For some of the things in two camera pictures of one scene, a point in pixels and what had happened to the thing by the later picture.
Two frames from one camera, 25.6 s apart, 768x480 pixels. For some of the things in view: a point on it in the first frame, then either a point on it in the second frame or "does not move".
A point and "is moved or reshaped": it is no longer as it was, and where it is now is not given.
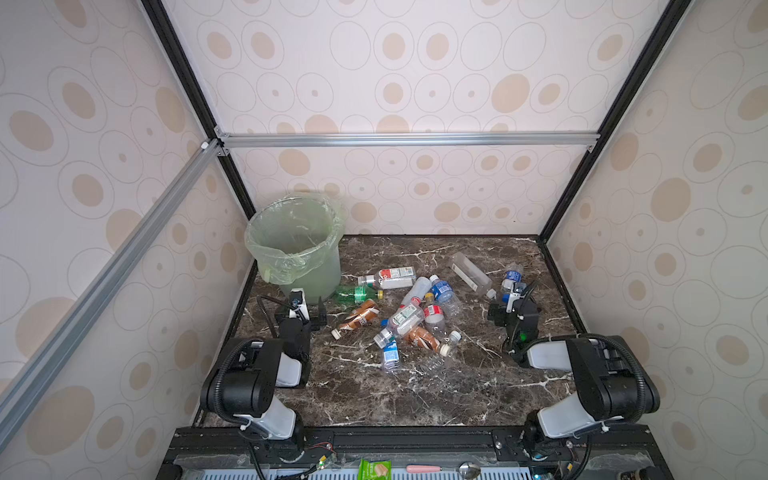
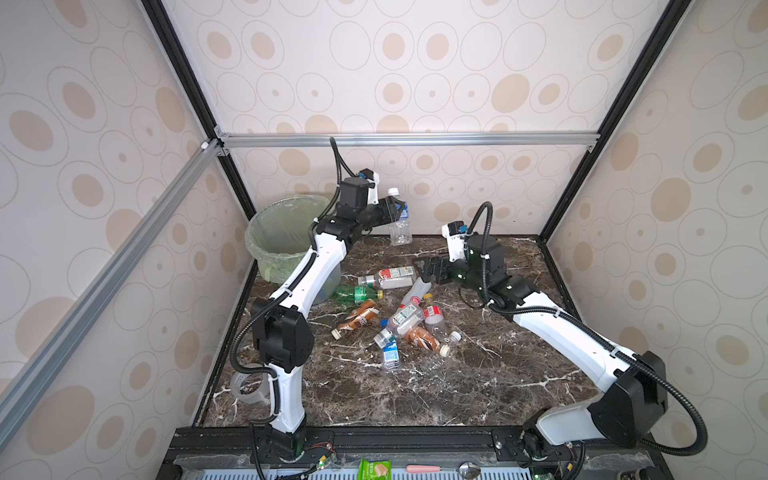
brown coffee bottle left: x=363 y=316 does not move
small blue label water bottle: x=391 y=355 does not move
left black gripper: x=315 y=323 -> x=388 y=210
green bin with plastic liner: x=296 y=242 does not move
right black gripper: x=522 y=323 -> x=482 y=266
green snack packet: x=375 y=470 does not move
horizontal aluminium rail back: x=409 y=139 does not move
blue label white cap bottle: x=514 y=273 is moved or reshaped
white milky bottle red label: x=420 y=287 does not move
